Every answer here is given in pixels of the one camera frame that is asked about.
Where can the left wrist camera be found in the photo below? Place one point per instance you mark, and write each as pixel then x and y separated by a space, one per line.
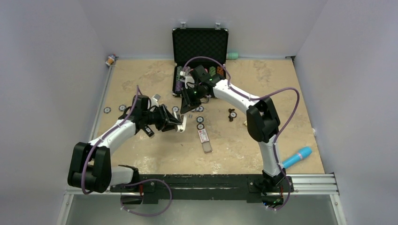
pixel 154 100

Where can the green cylinder object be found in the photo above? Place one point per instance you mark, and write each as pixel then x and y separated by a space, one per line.
pixel 232 56

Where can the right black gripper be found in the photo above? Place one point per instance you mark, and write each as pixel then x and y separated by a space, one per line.
pixel 187 104

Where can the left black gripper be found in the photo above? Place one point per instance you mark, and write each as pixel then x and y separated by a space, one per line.
pixel 167 121

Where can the poker chip above staple box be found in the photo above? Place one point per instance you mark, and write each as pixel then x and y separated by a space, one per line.
pixel 200 119

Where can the small orange bottle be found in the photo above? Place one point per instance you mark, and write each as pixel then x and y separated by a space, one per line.
pixel 110 60

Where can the blue cylinder tool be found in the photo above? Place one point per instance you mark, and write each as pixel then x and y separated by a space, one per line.
pixel 300 155

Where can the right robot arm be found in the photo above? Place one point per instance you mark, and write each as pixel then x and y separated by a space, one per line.
pixel 262 119

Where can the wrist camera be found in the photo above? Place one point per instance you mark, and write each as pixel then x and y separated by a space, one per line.
pixel 186 78
pixel 154 100

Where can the staple box with clear lid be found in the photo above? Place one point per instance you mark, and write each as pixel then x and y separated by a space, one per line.
pixel 204 139

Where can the black stapler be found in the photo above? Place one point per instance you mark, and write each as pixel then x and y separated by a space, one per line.
pixel 149 132

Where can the white stapler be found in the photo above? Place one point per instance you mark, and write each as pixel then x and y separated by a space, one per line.
pixel 182 122

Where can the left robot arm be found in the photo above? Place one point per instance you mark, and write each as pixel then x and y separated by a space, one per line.
pixel 91 169

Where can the brown figure toy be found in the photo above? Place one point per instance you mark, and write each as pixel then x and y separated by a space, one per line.
pixel 232 114

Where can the poker chip near staple box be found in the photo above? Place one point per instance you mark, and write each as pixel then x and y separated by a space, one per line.
pixel 200 126

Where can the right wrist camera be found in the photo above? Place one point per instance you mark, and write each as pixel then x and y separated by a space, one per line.
pixel 186 78

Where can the black poker chip case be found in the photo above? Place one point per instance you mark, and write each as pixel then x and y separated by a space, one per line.
pixel 192 42

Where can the poker chip far left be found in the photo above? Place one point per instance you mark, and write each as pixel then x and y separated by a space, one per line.
pixel 107 110

